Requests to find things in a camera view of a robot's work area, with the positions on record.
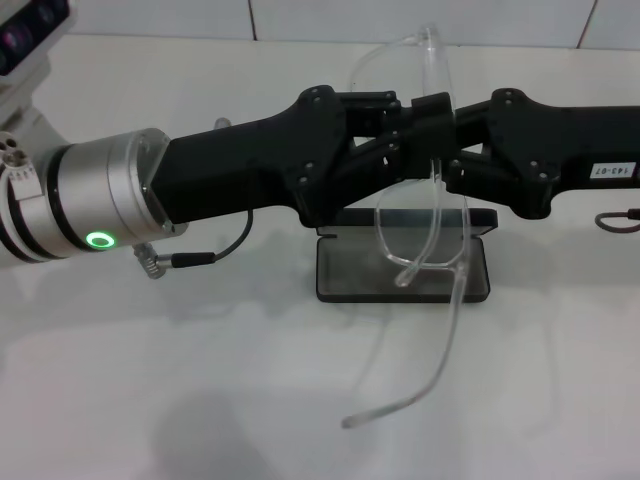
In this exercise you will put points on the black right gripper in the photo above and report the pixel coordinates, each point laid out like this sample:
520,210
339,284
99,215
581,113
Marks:
575,145

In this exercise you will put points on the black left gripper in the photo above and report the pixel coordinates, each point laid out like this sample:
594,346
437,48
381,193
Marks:
235,170

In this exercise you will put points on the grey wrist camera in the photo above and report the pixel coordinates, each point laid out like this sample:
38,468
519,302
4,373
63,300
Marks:
30,30

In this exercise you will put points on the silver connector stub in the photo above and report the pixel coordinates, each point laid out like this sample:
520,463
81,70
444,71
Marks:
222,122

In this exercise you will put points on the black glasses case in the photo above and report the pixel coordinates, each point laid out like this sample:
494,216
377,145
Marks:
350,280

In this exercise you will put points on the clear white glasses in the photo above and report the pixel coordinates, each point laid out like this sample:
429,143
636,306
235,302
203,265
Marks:
425,235

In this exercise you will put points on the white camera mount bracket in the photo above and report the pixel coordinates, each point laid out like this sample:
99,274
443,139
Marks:
20,110

